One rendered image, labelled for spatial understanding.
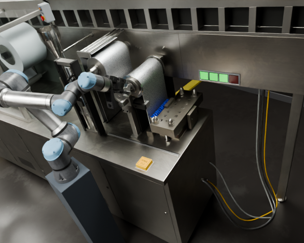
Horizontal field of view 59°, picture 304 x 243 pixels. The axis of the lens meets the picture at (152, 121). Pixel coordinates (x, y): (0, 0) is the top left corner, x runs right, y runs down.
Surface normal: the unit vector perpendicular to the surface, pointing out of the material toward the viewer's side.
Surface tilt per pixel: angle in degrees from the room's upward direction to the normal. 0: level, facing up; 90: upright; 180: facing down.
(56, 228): 0
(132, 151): 0
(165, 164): 0
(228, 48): 90
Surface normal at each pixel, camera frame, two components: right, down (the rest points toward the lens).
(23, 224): -0.18, -0.77
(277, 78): -0.53, 0.60
